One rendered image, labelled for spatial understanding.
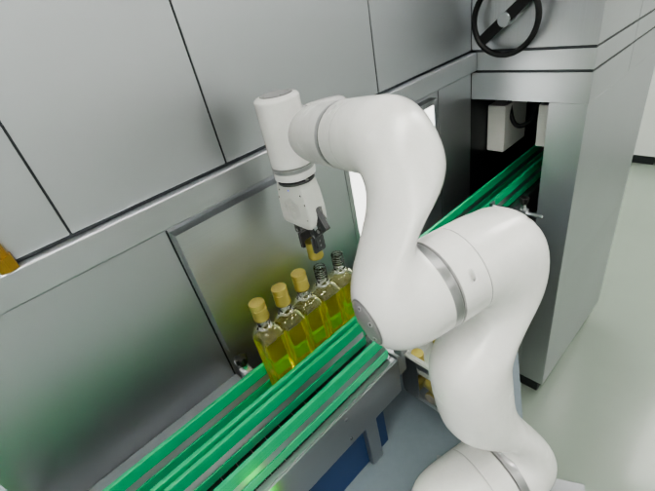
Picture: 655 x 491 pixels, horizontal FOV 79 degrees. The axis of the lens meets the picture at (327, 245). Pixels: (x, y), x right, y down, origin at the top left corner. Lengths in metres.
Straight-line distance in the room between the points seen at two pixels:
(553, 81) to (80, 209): 1.30
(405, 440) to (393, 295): 0.92
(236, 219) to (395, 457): 0.77
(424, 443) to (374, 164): 0.97
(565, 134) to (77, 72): 1.31
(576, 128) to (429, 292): 1.16
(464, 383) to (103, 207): 0.65
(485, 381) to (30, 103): 0.74
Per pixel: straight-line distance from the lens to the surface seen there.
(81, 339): 0.90
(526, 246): 0.45
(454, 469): 0.69
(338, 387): 0.93
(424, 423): 1.29
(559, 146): 1.52
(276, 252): 0.99
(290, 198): 0.81
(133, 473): 0.98
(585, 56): 1.43
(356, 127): 0.43
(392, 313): 0.38
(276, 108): 0.73
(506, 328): 0.49
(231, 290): 0.95
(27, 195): 0.80
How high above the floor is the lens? 1.84
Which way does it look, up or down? 33 degrees down
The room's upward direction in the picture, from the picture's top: 13 degrees counter-clockwise
